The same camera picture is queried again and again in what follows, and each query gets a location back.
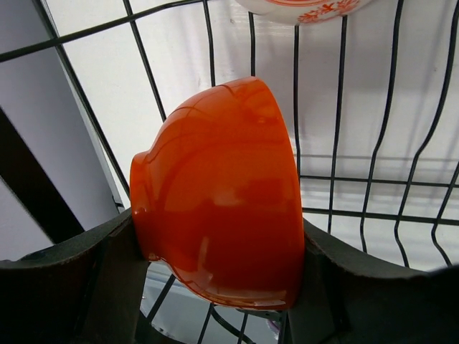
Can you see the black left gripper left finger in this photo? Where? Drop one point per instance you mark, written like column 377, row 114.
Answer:
column 87, row 289

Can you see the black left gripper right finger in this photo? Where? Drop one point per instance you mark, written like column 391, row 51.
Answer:
column 348, row 296

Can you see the plain orange bowl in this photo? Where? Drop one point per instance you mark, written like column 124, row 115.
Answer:
column 217, row 198

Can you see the orange white patterned bowl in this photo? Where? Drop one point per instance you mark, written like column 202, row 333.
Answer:
column 302, row 12

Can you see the black wire dish rack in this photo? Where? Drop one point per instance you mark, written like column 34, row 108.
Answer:
column 369, row 100

